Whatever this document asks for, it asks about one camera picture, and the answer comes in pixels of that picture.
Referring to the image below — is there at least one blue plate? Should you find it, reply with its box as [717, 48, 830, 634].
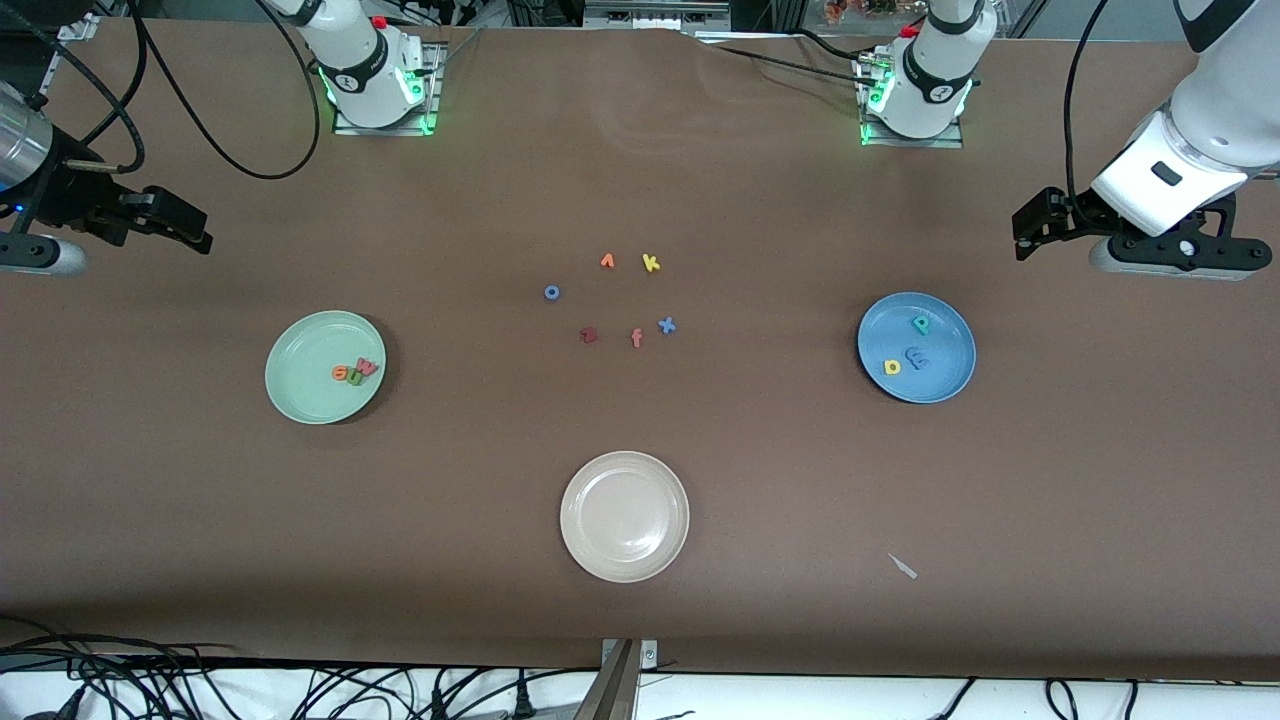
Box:
[857, 291, 978, 405]

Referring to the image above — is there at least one aluminium table corner profile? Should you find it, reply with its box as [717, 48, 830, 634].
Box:
[30, 12, 101, 106]

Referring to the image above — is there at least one light green plate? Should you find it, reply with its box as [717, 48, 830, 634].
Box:
[264, 310, 388, 426]

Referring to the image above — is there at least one brown table cover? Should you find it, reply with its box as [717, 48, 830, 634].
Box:
[0, 20, 1280, 683]

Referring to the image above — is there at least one beige plate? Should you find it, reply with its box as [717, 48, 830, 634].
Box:
[559, 450, 691, 584]

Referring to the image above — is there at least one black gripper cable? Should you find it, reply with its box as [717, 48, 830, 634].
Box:
[0, 5, 148, 177]

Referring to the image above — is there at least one long black arm cable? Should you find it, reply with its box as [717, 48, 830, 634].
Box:
[128, 0, 322, 182]
[1062, 0, 1111, 201]

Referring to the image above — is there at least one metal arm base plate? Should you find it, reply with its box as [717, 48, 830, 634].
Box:
[860, 50, 965, 149]
[333, 40, 442, 137]

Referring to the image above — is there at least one black base cable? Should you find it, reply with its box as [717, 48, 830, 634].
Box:
[795, 28, 881, 63]
[712, 45, 863, 86]

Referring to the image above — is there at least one aluminium background frame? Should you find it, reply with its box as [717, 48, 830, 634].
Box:
[585, 0, 731, 31]

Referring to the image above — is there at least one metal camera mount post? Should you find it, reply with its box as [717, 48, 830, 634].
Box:
[575, 638, 659, 720]

